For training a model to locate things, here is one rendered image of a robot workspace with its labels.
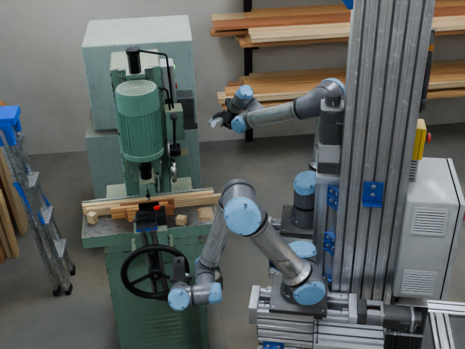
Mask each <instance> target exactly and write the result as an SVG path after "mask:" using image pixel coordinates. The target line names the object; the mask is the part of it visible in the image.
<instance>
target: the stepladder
mask: <svg viewBox="0 0 465 349"><path fill-rule="evenodd" d="M20 113H21V110H20V107H19V105H15V106H5V107H0V147H1V149H2V151H3V154H4V156H5V159H6V162H7V164H8V168H9V170H10V174H11V175H12V179H13V181H14V183H13V186H14V187H15V188H16V190H17V192H18V195H19V198H20V200H21V203H22V206H23V208H24V211H25V214H26V217H27V219H28V222H29V224H30V228H31V230H32V232H33V235H34V238H35V241H36V243H37V247H38V249H39V252H40V255H41V257H42V260H43V262H44V266H45V268H46V271H47V274H48V277H49V279H50V282H51V285H52V287H53V295H54V296H59V293H60V291H61V286H60V285H58V284H57V281H56V279H55V275H54V273H53V270H52V267H51V264H50V262H49V261H53V264H54V265H55V268H56V270H57V273H58V275H59V277H60V280H61V282H62V285H63V287H64V290H65V294H66V295H67V296H68V295H71V292H72V289H73V286H72V284H71V283H70V281H69V279H68V276H67V275H66V272H65V269H64V266H63V264H62V261H61V260H63V259H65V261H66V264H67V266H68V268H69V272H70V275H71V276H73V275H75V266H74V264H73V263H72V261H71V258H70V256H69V253H68V251H67V249H66V243H67V240H66V239H62V236H61V234H60V232H59V229H58V227H57V225H56V222H55V220H54V217H53V211H54V208H53V206H50V204H49V202H48V200H47V198H46V197H45V196H44V193H43V190H42V187H41V186H40V184H39V181H38V180H39V176H40V174H39V172H35V171H34V169H33V166H32V163H31V162H30V159H29V157H28V154H27V151H26V149H25V147H24V144H23V142H24V139H25V137H24V134H19V132H20V131H21V123H20V120H19V115H20ZM23 160H24V161H23ZM34 190H35V192H36V193H37V195H38V197H39V200H40V202H41V203H42V206H43V207H39V203H38V201H37V198H36V195H35V192H34ZM33 215H34V217H33ZM34 218H35V220H34ZM47 226H51V228H52V230H53V232H54V235H55V237H56V240H53V239H52V237H51V235H50V232H49V230H48V227H47ZM37 227H39V230H40V232H41V235H42V237H43V239H44V242H45V244H46V247H47V249H48V252H49V253H50V255H49V259H48V256H47V253H46V250H45V248H44V245H43V242H42V239H41V237H40V234H39V231H38V228H37Z"/></svg>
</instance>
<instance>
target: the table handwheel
mask: <svg viewBox="0 0 465 349"><path fill-rule="evenodd" d="M150 251H153V252H154V255H151V257H152V261H151V263H150V264H151V265H150V266H149V268H148V274H146V275H144V276H142V277H140V278H138V279H136V280H134V281H132V282H129V279H128V277H127V270H128V267H129V265H130V263H131V262H132V260H133V259H135V258H136V257H138V256H139V255H141V254H143V253H147V252H150ZM158 251H164V252H168V253H171V254H172V255H174V256H176V257H179V256H183V257H184V259H185V272H186V273H187V274H189V273H190V266H189V263H188V260H187V258H186V257H185V256H184V255H183V254H182V253H181V252H180V251H179V250H178V249H175V248H174V247H171V246H168V245H165V244H149V245H146V246H143V247H140V248H138V249H136V250H134V251H132V252H131V253H130V254H129V255H128V256H127V257H126V258H125V260H124V262H123V264H122V267H121V270H120V277H121V280H122V283H123V285H124V286H125V287H126V288H127V289H128V290H129V291H130V292H131V293H132V294H134V295H136V296H139V297H141V298H148V299H158V298H165V297H168V295H169V292H170V289H168V290H165V291H163V292H144V291H141V290H139V289H137V288H135V287H134V286H133V285H135V284H136V283H139V282H140V281H142V280H145V279H147V278H149V279H151V280H160V279H161V278H162V277H163V278H166V279H168V280H169V279H170V277H171V276H168V275H167V274H164V273H163V269H162V266H160V265H159V262H158V260H157V255H158Z"/></svg>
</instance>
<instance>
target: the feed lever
mask: <svg viewBox="0 0 465 349"><path fill-rule="evenodd" d="M178 118H179V116H178V114H177V113H175V112H173V113H171V114H170V119H171V120H172V127H173V143H172V144H169V149H170V156H180V155H181V148H180V143H176V120H177V119H178Z"/></svg>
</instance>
